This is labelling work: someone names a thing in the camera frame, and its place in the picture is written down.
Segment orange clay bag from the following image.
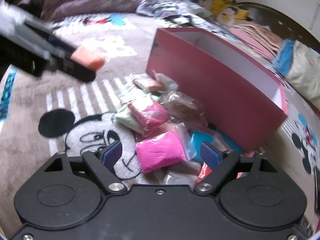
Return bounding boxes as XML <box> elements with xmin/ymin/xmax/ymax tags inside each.
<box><xmin>71</xmin><ymin>46</ymin><xmax>105</xmax><ymax>72</ymax></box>

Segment magenta clay bag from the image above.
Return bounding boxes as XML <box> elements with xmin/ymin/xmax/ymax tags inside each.
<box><xmin>136</xmin><ymin>131</ymin><xmax>187</xmax><ymax>174</ymax></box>

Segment red clay bag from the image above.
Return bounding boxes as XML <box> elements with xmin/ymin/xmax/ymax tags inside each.
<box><xmin>196</xmin><ymin>163</ymin><xmax>212</xmax><ymax>183</ymax></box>

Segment blue clay bag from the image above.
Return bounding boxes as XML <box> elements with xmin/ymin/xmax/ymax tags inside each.
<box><xmin>191</xmin><ymin>130</ymin><xmax>244</xmax><ymax>164</ymax></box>

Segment grey clay bag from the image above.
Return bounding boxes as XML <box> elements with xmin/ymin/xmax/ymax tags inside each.
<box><xmin>163</xmin><ymin>161</ymin><xmax>201</xmax><ymax>189</ymax></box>

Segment light green clay bag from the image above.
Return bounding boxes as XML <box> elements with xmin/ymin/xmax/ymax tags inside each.
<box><xmin>115</xmin><ymin>103</ymin><xmax>145</xmax><ymax>134</ymax></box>

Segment pink cardboard box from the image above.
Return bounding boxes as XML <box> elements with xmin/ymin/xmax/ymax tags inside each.
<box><xmin>146</xmin><ymin>28</ymin><xmax>288</xmax><ymax>151</ymax></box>

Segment dark pink clay bag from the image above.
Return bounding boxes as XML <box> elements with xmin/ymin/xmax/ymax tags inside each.
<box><xmin>127</xmin><ymin>95</ymin><xmax>171</xmax><ymax>134</ymax></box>

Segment brown clay bag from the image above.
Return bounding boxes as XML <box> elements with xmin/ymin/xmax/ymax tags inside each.
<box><xmin>160</xmin><ymin>91</ymin><xmax>207</xmax><ymax>124</ymax></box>

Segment tan clay bag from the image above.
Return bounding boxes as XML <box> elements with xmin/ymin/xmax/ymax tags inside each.
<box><xmin>132</xmin><ymin>73</ymin><xmax>179</xmax><ymax>93</ymax></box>

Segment black phone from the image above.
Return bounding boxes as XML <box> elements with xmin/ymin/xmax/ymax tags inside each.
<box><xmin>313</xmin><ymin>167</ymin><xmax>320</xmax><ymax>215</ymax></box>

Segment cream pillow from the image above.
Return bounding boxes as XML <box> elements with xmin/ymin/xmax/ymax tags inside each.
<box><xmin>286</xmin><ymin>40</ymin><xmax>320</xmax><ymax>110</ymax></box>

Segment crumpled grey clothes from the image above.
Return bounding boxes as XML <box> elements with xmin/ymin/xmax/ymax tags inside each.
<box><xmin>136</xmin><ymin>0</ymin><xmax>220</xmax><ymax>32</ymax></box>

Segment folded pink blanket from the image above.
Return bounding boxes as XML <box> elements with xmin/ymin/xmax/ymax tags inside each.
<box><xmin>228</xmin><ymin>21</ymin><xmax>283</xmax><ymax>62</ymax></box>

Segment yellow cartoon pillow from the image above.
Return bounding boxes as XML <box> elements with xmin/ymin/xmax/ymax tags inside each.
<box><xmin>216</xmin><ymin>5</ymin><xmax>249</xmax><ymax>27</ymax></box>

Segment dark wooden headboard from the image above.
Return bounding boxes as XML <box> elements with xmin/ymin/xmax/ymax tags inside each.
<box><xmin>234</xmin><ymin>2</ymin><xmax>320</xmax><ymax>53</ymax></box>

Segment yellow Pikachu plush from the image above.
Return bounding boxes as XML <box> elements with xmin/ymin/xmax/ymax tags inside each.
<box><xmin>204</xmin><ymin>0</ymin><xmax>235</xmax><ymax>17</ymax></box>

